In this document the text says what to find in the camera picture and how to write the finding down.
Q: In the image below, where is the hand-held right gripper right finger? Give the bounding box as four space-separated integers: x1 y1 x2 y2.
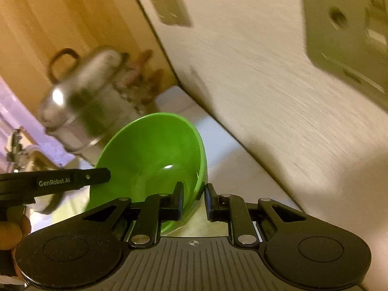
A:
205 183 308 247

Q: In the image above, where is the stainless steel steamer pot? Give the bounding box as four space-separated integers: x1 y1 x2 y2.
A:
38 47 164 154

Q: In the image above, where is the pale purple curtain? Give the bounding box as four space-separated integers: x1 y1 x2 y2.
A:
0 77 40 173

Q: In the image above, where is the checked pastel tablecloth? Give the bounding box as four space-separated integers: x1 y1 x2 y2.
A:
27 85 305 237

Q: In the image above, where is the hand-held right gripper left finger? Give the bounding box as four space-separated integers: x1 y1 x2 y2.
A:
77 182 184 248

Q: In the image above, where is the person's left hand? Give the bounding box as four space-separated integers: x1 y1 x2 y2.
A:
0 215 32 251

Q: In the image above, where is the small green plastic bowl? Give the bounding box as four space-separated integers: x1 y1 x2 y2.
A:
86 113 208 237

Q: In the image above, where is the beige wall switch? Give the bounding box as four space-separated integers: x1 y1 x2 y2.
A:
148 0 194 27

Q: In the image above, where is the beige wall socket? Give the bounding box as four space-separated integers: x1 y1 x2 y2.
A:
299 0 388 111

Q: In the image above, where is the wooden door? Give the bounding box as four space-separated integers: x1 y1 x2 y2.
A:
0 0 179 146

